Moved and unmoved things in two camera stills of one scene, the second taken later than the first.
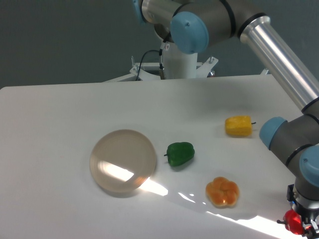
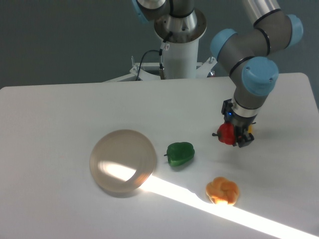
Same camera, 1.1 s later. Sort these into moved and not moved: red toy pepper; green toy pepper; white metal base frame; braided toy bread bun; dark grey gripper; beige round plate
Moved: red toy pepper; dark grey gripper
Not moved: braided toy bread bun; green toy pepper; white metal base frame; beige round plate
